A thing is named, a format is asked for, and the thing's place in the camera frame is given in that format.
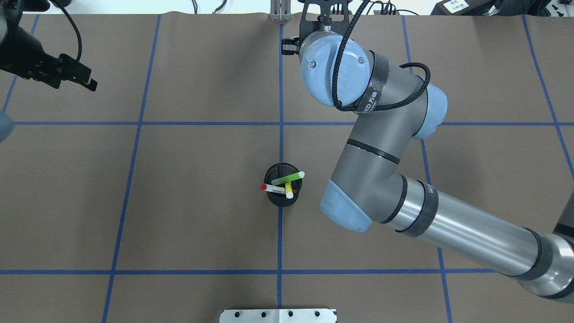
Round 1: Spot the red marker pen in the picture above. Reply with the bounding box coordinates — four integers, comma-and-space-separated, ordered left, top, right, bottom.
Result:
260, 183, 288, 196

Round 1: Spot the yellow marker pen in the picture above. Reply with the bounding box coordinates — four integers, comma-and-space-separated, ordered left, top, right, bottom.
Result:
284, 181, 294, 199

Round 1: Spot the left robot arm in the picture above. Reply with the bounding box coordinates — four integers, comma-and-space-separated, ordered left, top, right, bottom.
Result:
0, 0, 98, 92

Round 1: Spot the black braided left cable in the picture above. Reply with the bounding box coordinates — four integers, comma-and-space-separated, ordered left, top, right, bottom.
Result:
49, 0, 83, 61

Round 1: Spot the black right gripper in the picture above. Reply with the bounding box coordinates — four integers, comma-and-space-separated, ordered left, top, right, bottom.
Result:
281, 38, 301, 56

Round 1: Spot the black braided right cable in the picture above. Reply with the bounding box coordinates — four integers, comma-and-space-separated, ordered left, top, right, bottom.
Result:
334, 0, 431, 113

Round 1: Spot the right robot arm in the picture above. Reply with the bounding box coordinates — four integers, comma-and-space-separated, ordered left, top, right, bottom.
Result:
281, 30, 574, 303

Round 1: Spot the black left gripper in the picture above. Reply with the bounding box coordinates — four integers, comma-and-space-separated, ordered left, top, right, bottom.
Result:
0, 22, 98, 92

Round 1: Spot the black mesh pen cup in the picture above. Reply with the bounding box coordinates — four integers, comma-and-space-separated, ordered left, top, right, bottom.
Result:
263, 163, 303, 207

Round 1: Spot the aluminium frame post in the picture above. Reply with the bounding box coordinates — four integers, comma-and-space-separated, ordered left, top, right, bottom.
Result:
270, 0, 292, 22

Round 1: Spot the green marker pen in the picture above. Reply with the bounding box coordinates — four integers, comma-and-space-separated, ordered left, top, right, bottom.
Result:
271, 171, 305, 186

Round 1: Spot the metal base plate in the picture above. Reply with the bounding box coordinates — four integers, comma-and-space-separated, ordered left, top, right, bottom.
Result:
219, 308, 338, 323

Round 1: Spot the black braided cable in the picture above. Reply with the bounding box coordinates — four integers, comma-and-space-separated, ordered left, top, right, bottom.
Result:
49, 0, 83, 61
334, 0, 431, 113

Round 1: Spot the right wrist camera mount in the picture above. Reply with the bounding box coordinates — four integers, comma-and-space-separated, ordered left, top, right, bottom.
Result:
299, 0, 353, 41

